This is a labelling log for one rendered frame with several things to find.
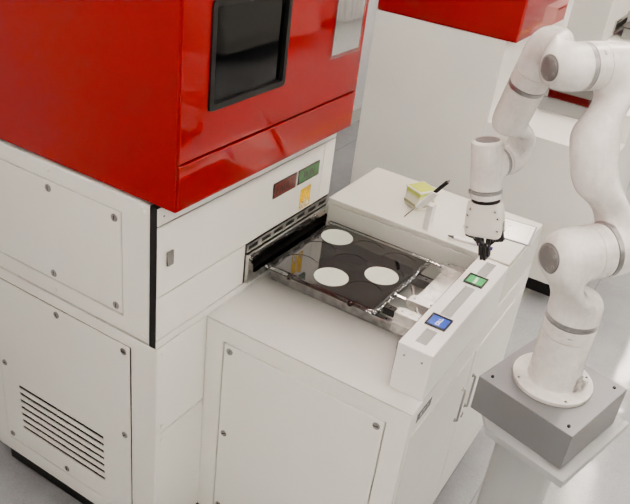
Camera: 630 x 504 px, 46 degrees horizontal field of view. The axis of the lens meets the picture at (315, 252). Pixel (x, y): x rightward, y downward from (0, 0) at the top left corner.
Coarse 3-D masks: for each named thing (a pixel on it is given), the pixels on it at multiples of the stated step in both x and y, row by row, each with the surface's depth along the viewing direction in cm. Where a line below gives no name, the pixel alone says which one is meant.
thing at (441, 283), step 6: (438, 276) 226; (444, 276) 226; (432, 282) 222; (438, 282) 222; (444, 282) 223; (450, 282) 223; (426, 288) 219; (432, 288) 219; (438, 288) 220; (444, 288) 220; (420, 294) 216; (426, 294) 216; (432, 294) 216; (438, 294) 217; (432, 300) 214; (414, 312) 207; (396, 324) 201; (402, 324) 201; (396, 330) 202; (402, 330) 201
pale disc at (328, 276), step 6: (318, 270) 217; (324, 270) 217; (330, 270) 218; (336, 270) 218; (318, 276) 214; (324, 276) 214; (330, 276) 215; (336, 276) 215; (342, 276) 215; (324, 282) 212; (330, 282) 212; (336, 282) 212; (342, 282) 213
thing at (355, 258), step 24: (312, 240) 232; (360, 240) 235; (288, 264) 218; (312, 264) 219; (336, 264) 221; (360, 264) 223; (384, 264) 224; (408, 264) 226; (336, 288) 209; (360, 288) 211; (384, 288) 212
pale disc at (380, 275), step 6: (366, 270) 220; (372, 270) 220; (378, 270) 221; (384, 270) 221; (390, 270) 221; (366, 276) 217; (372, 276) 217; (378, 276) 218; (384, 276) 218; (390, 276) 218; (396, 276) 219; (378, 282) 215; (384, 282) 215; (390, 282) 216
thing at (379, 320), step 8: (272, 272) 223; (280, 280) 223; (288, 280) 221; (296, 288) 220; (304, 288) 219; (312, 288) 217; (312, 296) 218; (320, 296) 217; (328, 296) 215; (328, 304) 216; (336, 304) 215; (344, 304) 213; (352, 312) 213; (360, 312) 211; (368, 320) 211; (376, 320) 209; (384, 320) 208; (392, 320) 208; (384, 328) 209; (400, 336) 207
